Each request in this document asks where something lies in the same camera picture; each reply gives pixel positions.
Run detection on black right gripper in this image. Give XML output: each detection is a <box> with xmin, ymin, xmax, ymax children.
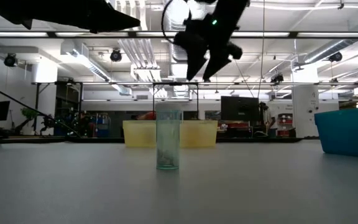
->
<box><xmin>173</xmin><ymin>11</ymin><xmax>242</xmax><ymax>83</ymax></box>

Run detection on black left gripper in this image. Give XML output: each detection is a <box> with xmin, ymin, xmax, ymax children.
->
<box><xmin>0</xmin><ymin>0</ymin><xmax>142</xmax><ymax>35</ymax></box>

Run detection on yellow translucent plastic bin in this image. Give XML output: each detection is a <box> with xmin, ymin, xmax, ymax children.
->
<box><xmin>122</xmin><ymin>119</ymin><xmax>219</xmax><ymax>148</ymax></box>

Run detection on blue plastic bin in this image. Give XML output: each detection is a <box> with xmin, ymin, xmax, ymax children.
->
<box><xmin>314</xmin><ymin>105</ymin><xmax>358</xmax><ymax>160</ymax></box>

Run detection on large black background screen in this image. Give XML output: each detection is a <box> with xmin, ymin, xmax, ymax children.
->
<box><xmin>221</xmin><ymin>95</ymin><xmax>260</xmax><ymax>122</ymax></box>

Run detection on orange background object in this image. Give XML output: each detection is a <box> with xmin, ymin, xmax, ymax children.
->
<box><xmin>134</xmin><ymin>111</ymin><xmax>157</xmax><ymax>121</ymax></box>

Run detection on person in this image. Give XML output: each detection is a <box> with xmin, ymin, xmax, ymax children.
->
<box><xmin>259</xmin><ymin>101</ymin><xmax>280</xmax><ymax>138</ymax></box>

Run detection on small bottle white cap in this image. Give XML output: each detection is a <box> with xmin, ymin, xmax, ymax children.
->
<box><xmin>155</xmin><ymin>102</ymin><xmax>183</xmax><ymax>171</ymax></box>

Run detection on red background shelf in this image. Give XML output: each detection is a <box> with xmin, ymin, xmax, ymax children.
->
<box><xmin>278</xmin><ymin>113</ymin><xmax>294</xmax><ymax>138</ymax></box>

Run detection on blue background cart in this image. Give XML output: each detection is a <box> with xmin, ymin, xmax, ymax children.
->
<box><xmin>95</xmin><ymin>113</ymin><xmax>111</xmax><ymax>138</ymax></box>

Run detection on black background robot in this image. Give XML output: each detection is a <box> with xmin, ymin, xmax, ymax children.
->
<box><xmin>40</xmin><ymin>114</ymin><xmax>57</xmax><ymax>136</ymax></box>

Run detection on green background plant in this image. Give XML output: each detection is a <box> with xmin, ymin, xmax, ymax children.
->
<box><xmin>20</xmin><ymin>107</ymin><xmax>40</xmax><ymax>121</ymax></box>

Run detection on grey table mat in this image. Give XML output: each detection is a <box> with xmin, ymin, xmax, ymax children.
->
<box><xmin>0</xmin><ymin>141</ymin><xmax>358</xmax><ymax>224</ymax></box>

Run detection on right wrist camera black cable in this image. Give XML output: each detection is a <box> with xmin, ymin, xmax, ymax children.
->
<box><xmin>161</xmin><ymin>0</ymin><xmax>181</xmax><ymax>45</ymax></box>

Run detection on black aluminium rig frame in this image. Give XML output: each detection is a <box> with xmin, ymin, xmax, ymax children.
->
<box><xmin>0</xmin><ymin>30</ymin><xmax>358</xmax><ymax>144</ymax></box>

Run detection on silver ceiling duct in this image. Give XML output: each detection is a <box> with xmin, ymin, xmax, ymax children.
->
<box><xmin>303</xmin><ymin>15</ymin><xmax>358</xmax><ymax>65</ymax></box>

